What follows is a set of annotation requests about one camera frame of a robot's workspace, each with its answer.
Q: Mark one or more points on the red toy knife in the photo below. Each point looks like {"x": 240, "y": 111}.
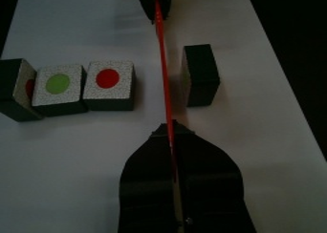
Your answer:
{"x": 163, "y": 71}

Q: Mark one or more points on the sushi piece with green dot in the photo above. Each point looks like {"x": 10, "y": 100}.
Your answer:
{"x": 57, "y": 84}

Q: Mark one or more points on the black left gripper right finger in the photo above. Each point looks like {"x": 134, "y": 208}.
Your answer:
{"x": 212, "y": 189}

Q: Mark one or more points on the sushi piece with red dot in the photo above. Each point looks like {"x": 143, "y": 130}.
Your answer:
{"x": 108, "y": 79}
{"x": 10, "y": 84}

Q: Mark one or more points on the dark seaweed-wrapped sushi piece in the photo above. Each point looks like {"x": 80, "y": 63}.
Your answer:
{"x": 201, "y": 74}

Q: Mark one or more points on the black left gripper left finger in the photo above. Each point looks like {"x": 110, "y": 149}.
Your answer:
{"x": 146, "y": 186}

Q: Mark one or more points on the white cutting board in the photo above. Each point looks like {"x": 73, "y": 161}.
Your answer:
{"x": 76, "y": 166}

